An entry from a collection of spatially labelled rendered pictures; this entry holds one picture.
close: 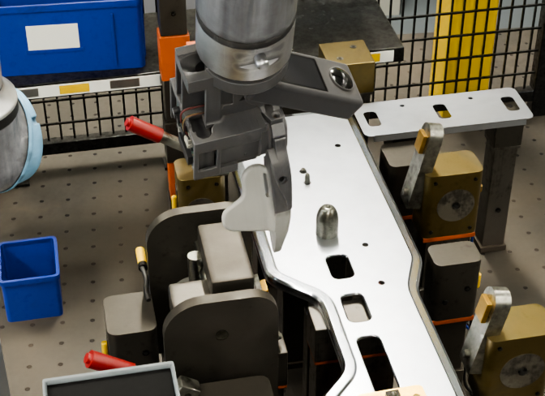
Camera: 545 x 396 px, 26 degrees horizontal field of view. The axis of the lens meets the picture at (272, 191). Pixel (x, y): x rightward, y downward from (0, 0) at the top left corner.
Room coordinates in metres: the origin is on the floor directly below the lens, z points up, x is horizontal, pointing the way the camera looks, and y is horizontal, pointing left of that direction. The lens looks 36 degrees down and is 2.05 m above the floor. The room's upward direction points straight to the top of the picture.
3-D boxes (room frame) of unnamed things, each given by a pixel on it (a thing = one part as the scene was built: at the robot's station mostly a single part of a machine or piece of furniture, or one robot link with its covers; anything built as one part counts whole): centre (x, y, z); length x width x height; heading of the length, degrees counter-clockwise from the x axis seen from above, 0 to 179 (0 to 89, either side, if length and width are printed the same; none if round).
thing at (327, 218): (1.34, -0.08, 1.02); 0.03 x 0.03 x 0.07
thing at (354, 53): (1.76, -0.13, 0.88); 0.08 x 0.08 x 0.36; 12
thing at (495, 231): (1.69, -0.39, 0.84); 0.05 x 0.05 x 0.29; 12
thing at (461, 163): (1.45, -0.28, 0.87); 0.12 x 0.07 x 0.35; 102
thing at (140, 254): (1.14, 0.16, 1.09); 0.10 x 0.01 x 0.01; 12
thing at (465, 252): (1.31, -0.27, 0.84); 0.10 x 0.05 x 0.29; 102
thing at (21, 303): (1.54, 0.41, 0.75); 0.11 x 0.10 x 0.09; 12
